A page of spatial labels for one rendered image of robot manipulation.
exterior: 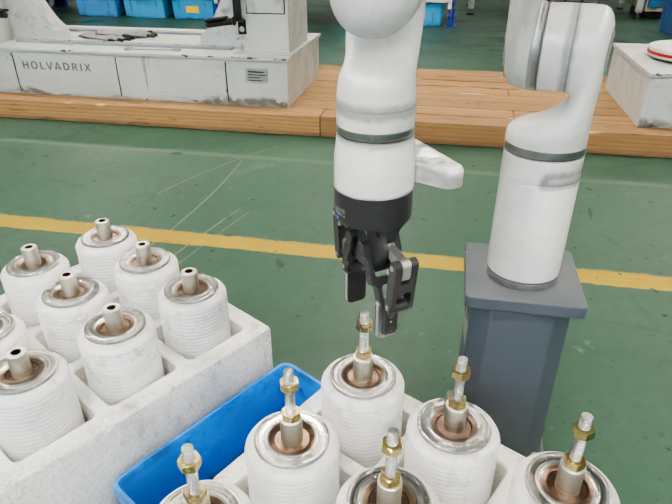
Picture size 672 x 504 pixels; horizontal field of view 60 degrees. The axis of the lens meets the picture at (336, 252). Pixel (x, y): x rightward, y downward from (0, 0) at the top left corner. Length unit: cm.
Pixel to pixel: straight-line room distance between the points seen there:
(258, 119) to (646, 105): 137
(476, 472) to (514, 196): 31
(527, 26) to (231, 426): 64
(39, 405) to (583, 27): 71
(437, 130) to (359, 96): 168
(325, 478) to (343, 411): 9
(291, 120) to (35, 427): 168
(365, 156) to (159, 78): 201
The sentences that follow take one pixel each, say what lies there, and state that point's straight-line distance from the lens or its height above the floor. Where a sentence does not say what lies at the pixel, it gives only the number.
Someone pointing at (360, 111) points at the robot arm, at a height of 57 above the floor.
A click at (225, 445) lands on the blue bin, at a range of 90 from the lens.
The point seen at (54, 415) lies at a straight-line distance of 77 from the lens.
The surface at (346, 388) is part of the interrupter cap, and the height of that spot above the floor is 25.
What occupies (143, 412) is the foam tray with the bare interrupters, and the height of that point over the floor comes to 17.
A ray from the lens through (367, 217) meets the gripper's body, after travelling 53.
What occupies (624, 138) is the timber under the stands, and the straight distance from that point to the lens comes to 225.
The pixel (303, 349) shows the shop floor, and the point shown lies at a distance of 112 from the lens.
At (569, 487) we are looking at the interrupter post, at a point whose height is 26.
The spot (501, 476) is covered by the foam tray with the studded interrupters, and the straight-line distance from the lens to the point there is 73.
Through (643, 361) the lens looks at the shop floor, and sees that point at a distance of 123.
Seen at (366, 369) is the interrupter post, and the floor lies 27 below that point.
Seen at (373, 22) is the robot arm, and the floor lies 64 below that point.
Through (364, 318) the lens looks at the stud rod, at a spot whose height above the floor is 34.
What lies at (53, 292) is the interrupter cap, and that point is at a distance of 91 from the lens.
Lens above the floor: 71
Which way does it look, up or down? 30 degrees down
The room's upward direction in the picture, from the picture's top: straight up
